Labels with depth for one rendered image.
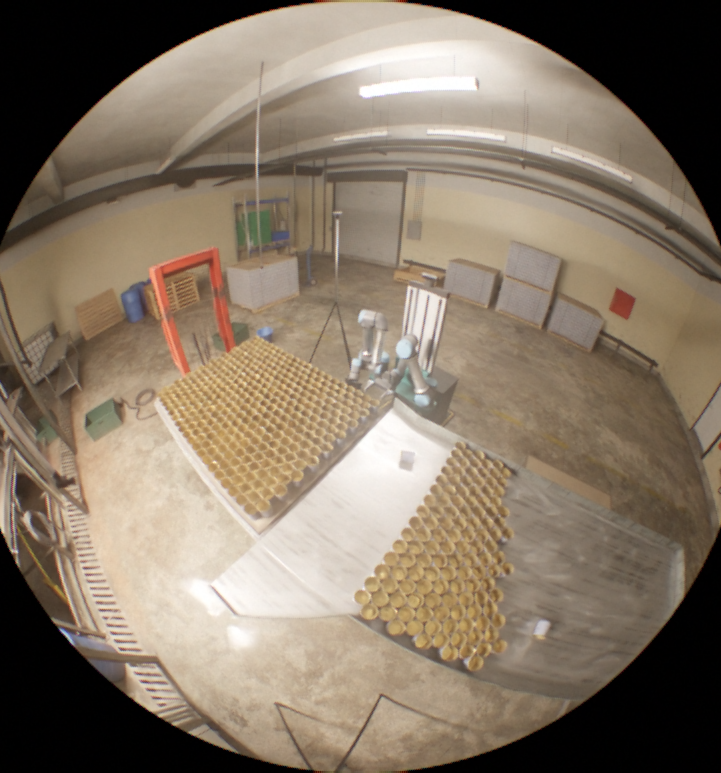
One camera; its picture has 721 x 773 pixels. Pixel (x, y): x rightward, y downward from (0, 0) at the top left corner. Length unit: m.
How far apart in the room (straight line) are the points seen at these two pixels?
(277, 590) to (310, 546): 0.27
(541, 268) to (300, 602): 7.61
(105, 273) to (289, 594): 9.37
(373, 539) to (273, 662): 1.51
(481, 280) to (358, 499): 7.03
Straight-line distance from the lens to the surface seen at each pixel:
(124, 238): 9.67
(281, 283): 6.67
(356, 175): 11.06
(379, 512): 1.37
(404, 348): 1.79
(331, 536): 1.31
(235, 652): 2.51
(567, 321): 7.86
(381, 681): 2.40
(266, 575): 1.31
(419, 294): 2.11
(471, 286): 7.86
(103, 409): 4.79
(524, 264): 7.57
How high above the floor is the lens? 2.32
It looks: 39 degrees down
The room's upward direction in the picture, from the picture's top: 3 degrees clockwise
